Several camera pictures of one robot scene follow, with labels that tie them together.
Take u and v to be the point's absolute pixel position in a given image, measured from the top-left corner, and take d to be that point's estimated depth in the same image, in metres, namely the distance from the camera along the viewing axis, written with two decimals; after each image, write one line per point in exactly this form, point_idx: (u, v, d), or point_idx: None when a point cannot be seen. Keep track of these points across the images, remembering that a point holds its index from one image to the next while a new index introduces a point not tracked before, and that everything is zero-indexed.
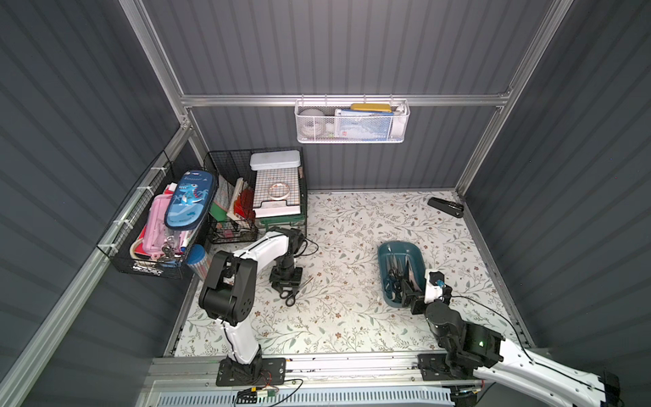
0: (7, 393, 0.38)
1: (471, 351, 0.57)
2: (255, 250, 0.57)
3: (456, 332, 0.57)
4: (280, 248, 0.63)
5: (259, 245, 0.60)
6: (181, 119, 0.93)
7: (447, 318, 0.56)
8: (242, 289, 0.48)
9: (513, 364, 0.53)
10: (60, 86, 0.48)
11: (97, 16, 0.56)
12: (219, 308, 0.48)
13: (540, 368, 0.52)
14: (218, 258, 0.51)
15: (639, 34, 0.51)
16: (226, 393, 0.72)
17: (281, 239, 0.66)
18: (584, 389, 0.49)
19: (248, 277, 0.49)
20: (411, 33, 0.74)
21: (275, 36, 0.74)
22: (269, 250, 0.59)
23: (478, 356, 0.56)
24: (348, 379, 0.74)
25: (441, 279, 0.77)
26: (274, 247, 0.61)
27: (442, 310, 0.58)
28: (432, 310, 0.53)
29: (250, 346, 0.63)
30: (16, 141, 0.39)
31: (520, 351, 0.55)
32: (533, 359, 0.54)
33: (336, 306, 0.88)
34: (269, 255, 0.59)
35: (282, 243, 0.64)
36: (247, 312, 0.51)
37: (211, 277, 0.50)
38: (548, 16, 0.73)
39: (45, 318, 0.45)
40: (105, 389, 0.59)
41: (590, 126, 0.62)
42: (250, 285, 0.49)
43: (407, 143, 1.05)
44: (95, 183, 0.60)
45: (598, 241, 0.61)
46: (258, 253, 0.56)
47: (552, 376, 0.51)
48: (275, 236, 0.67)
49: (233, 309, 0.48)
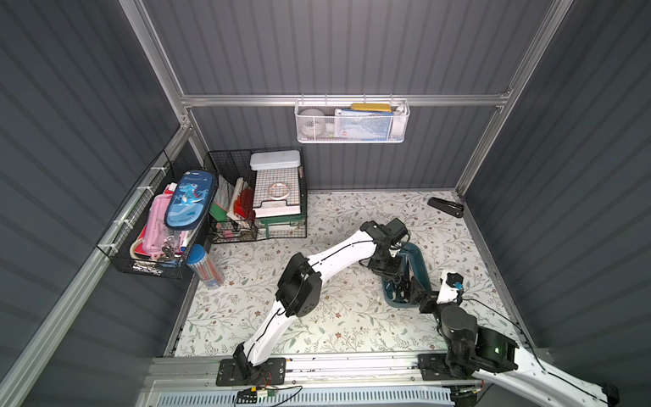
0: (8, 393, 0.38)
1: (485, 358, 0.55)
2: (329, 262, 0.57)
3: (472, 338, 0.56)
4: (362, 252, 0.60)
5: (335, 254, 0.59)
6: (181, 119, 0.93)
7: (464, 324, 0.54)
8: (305, 295, 0.52)
9: (526, 372, 0.53)
10: (61, 86, 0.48)
11: (97, 16, 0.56)
12: (286, 300, 0.57)
13: (550, 377, 0.52)
14: (297, 257, 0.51)
15: (640, 33, 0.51)
16: (226, 393, 0.72)
17: (361, 252, 0.60)
18: (590, 399, 0.50)
19: (313, 290, 0.51)
20: (411, 33, 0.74)
21: (275, 36, 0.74)
22: (347, 259, 0.58)
23: (491, 362, 0.55)
24: (348, 379, 0.74)
25: (459, 281, 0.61)
26: (352, 254, 0.59)
27: (462, 316, 0.55)
28: (450, 314, 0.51)
29: (266, 351, 0.63)
30: (17, 141, 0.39)
31: (532, 359, 0.54)
32: (545, 368, 0.54)
33: (336, 306, 0.88)
34: (348, 260, 0.58)
35: (365, 249, 0.60)
36: (308, 309, 0.54)
37: (286, 272, 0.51)
38: (548, 16, 0.73)
39: (45, 317, 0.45)
40: (106, 390, 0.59)
41: (590, 126, 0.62)
42: (315, 293, 0.51)
43: (407, 143, 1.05)
44: (95, 184, 0.60)
45: (599, 241, 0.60)
46: (331, 264, 0.56)
47: (560, 385, 0.52)
48: (361, 245, 0.61)
49: (296, 306, 0.55)
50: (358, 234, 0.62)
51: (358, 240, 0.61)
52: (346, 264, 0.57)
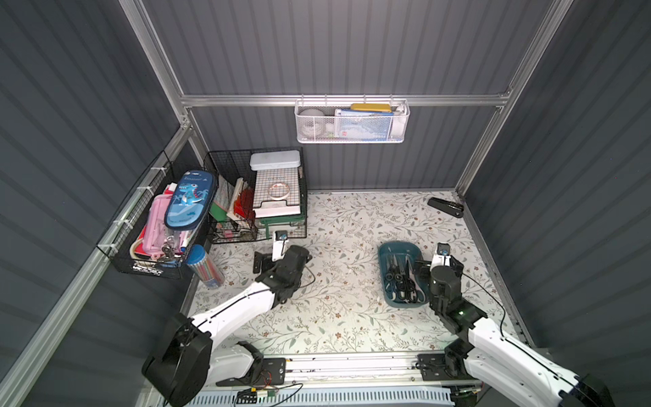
0: (8, 393, 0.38)
1: (452, 318, 0.62)
2: (221, 319, 0.48)
3: (447, 297, 0.64)
4: (259, 304, 0.55)
5: (226, 311, 0.50)
6: (181, 119, 0.93)
7: (445, 280, 0.61)
8: (182, 373, 0.40)
9: (482, 335, 0.56)
10: (60, 86, 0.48)
11: (96, 16, 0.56)
12: (164, 383, 0.41)
13: (509, 347, 0.52)
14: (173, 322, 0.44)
15: (640, 34, 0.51)
16: (226, 393, 0.72)
17: (264, 298, 0.57)
18: (548, 376, 0.46)
19: (194, 359, 0.40)
20: (411, 33, 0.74)
21: (275, 36, 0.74)
22: (242, 313, 0.51)
23: (454, 324, 0.60)
24: (349, 379, 0.74)
25: (444, 248, 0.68)
26: (249, 307, 0.53)
27: (448, 275, 0.61)
28: (440, 272, 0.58)
29: (241, 361, 0.61)
30: (17, 141, 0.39)
31: (495, 328, 0.56)
32: (507, 337, 0.53)
33: (336, 306, 0.88)
34: (244, 316, 0.51)
35: (264, 301, 0.56)
36: (194, 390, 0.43)
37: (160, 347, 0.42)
38: (547, 17, 0.74)
39: (45, 318, 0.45)
40: (105, 391, 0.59)
41: (590, 127, 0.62)
42: (197, 366, 0.41)
43: (407, 143, 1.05)
44: (95, 184, 0.60)
45: (598, 241, 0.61)
46: (225, 321, 0.48)
47: (518, 355, 0.50)
48: (258, 296, 0.56)
49: (174, 389, 0.40)
50: (254, 286, 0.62)
51: (255, 292, 0.57)
52: (240, 320, 0.50)
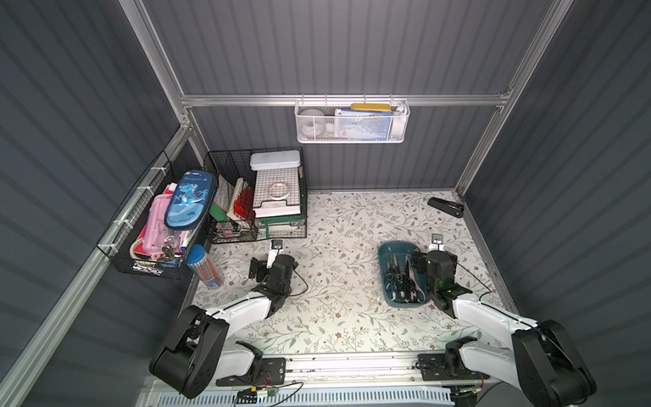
0: (8, 393, 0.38)
1: (440, 297, 0.68)
2: (230, 311, 0.52)
3: (436, 275, 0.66)
4: (258, 310, 0.59)
5: (236, 305, 0.55)
6: (181, 119, 0.93)
7: (437, 259, 0.69)
8: (201, 356, 0.42)
9: (462, 301, 0.62)
10: (60, 86, 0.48)
11: (97, 17, 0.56)
12: (177, 371, 0.41)
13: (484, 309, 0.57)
14: (187, 314, 0.46)
15: (640, 33, 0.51)
16: (226, 393, 0.72)
17: (264, 303, 0.61)
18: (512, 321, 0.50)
19: (214, 341, 0.43)
20: (411, 34, 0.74)
21: (275, 36, 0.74)
22: (247, 312, 0.55)
23: (441, 303, 0.68)
24: (348, 379, 0.74)
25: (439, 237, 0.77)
26: (252, 309, 0.57)
27: (442, 257, 0.68)
28: (437, 253, 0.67)
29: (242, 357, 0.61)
30: (17, 141, 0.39)
31: (474, 295, 0.63)
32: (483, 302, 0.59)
33: (336, 306, 0.88)
34: (246, 319, 0.55)
35: (262, 308, 0.60)
36: (203, 383, 0.44)
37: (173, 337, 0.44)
38: (548, 17, 0.74)
39: (45, 317, 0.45)
40: (106, 390, 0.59)
41: (590, 127, 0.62)
42: (214, 353, 0.44)
43: (407, 143, 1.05)
44: (95, 184, 0.60)
45: (598, 241, 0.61)
46: (233, 315, 0.52)
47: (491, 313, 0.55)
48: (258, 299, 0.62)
49: (189, 376, 0.41)
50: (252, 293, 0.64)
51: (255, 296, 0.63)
52: (243, 319, 0.54)
